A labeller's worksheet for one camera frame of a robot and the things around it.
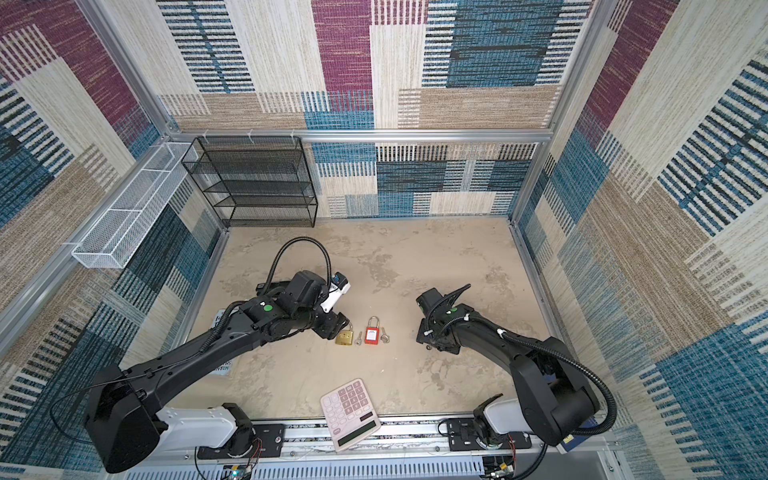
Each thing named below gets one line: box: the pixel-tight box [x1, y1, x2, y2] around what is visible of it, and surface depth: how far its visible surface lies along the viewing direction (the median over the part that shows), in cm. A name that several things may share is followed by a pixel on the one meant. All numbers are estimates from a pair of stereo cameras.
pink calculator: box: [320, 378, 381, 453], surface depth 77 cm
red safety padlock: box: [364, 316, 381, 345], surface depth 91 cm
